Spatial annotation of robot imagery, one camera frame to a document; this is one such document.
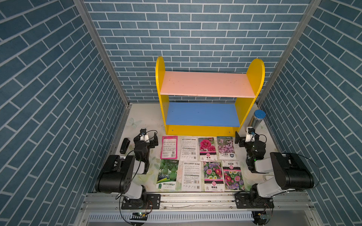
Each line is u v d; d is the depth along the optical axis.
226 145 0.94
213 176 0.82
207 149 0.94
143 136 0.77
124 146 0.91
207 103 1.24
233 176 0.83
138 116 1.15
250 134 0.77
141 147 0.66
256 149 0.69
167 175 0.83
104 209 0.72
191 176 0.83
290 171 0.46
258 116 0.88
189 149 0.94
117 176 0.44
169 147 0.94
